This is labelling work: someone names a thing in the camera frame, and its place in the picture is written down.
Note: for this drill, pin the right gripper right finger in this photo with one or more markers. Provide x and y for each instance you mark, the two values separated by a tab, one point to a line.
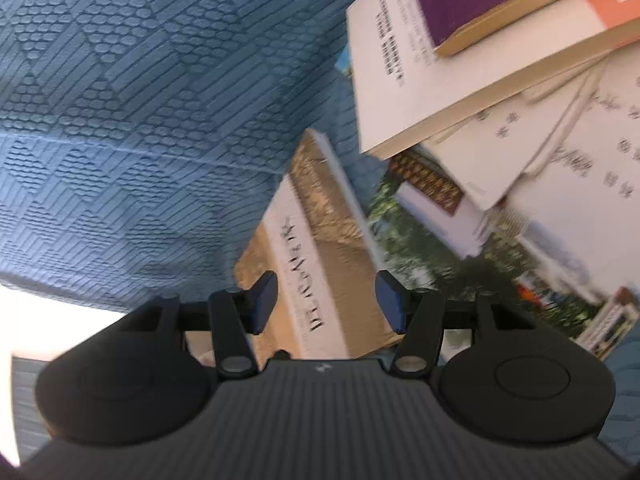
417	315

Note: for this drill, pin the white booklet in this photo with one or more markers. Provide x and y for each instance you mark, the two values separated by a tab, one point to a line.
488	152

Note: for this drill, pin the photo cover booklet back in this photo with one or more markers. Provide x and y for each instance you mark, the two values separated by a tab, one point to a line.
361	38

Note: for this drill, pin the photo cover booklet front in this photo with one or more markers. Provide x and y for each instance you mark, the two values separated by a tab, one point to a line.
562	245

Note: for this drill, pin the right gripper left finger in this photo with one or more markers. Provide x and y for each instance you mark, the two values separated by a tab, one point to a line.
233	317

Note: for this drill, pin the white orange cover book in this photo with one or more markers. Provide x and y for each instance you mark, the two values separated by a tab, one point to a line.
407	93

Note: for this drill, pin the photo cover booklet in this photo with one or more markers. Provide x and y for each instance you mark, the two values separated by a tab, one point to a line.
562	245
361	38

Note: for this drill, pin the tan landscape cover book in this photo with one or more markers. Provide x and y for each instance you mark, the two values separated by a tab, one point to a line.
315	236

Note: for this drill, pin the blue textured sofa cover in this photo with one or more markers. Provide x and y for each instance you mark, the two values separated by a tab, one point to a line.
143	140

